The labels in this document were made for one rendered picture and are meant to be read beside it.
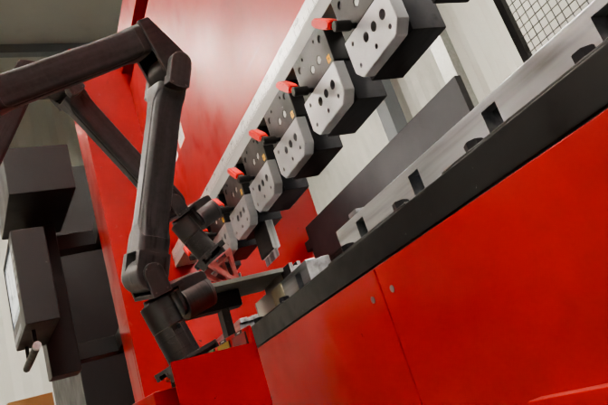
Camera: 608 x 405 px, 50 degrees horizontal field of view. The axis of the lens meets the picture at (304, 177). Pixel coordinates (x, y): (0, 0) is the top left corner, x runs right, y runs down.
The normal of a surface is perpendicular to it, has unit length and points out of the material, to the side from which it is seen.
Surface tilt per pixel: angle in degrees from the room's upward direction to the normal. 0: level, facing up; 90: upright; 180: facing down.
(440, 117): 90
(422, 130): 90
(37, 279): 90
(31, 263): 90
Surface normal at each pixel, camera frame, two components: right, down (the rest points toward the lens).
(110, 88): 0.34, -0.41
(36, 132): 0.54, -0.43
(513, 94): -0.89, 0.15
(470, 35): -0.78, 0.04
